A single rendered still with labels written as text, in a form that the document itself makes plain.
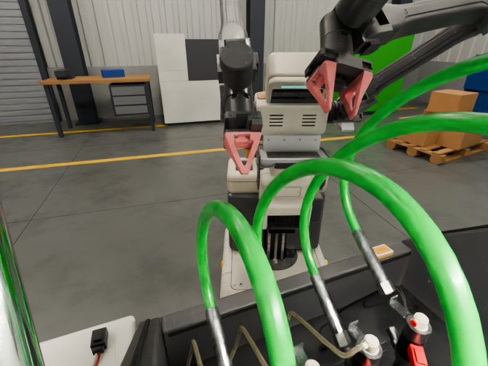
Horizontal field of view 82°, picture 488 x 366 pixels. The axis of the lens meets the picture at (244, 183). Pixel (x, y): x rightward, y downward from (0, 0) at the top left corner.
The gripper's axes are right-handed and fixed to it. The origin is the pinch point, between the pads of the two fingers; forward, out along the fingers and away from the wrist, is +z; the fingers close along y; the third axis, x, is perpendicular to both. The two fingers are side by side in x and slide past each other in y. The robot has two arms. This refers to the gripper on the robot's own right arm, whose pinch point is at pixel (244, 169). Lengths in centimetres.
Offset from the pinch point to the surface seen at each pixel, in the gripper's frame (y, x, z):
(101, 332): -5.3, -24.6, 25.3
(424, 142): -267, 279, -139
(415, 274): -24, 45, 21
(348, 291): -23.1, 25.9, 23.3
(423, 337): 10.3, 19.3, 27.1
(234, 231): 29.6, -4.4, 16.1
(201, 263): 9.4, -7.6, 16.5
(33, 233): -200, -156, -30
